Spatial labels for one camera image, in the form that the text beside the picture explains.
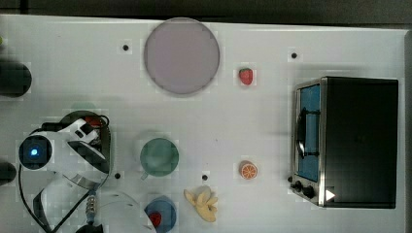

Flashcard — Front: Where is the red ketchup bottle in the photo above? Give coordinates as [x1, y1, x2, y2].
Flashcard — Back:
[85, 116, 102, 127]

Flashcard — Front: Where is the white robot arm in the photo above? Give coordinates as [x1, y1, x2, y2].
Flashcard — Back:
[18, 116, 155, 233]

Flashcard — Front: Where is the red toy strawberry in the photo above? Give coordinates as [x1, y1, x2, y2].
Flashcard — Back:
[239, 68, 254, 85]

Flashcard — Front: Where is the green mug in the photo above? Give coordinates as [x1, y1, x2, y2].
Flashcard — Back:
[140, 138, 180, 180]

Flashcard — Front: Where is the round grey plate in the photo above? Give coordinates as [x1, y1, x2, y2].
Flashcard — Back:
[144, 17, 220, 94]

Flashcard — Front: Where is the toy orange half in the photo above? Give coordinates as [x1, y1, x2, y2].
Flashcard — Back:
[239, 160, 258, 180]

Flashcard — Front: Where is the toy peeled banana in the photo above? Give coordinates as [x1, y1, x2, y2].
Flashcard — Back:
[184, 186, 219, 222]

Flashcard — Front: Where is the blue cup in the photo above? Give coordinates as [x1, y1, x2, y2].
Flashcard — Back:
[144, 196, 177, 233]

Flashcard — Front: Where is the small red toy fruit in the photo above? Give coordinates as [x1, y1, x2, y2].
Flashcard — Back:
[149, 212, 162, 227]

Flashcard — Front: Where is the black toaster oven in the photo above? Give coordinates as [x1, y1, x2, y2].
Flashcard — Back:
[288, 77, 398, 209]

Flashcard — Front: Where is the black pot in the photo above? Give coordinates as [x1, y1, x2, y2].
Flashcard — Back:
[0, 62, 32, 98]

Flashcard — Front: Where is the black cylindrical cup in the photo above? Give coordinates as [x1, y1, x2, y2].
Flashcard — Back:
[0, 162, 17, 185]

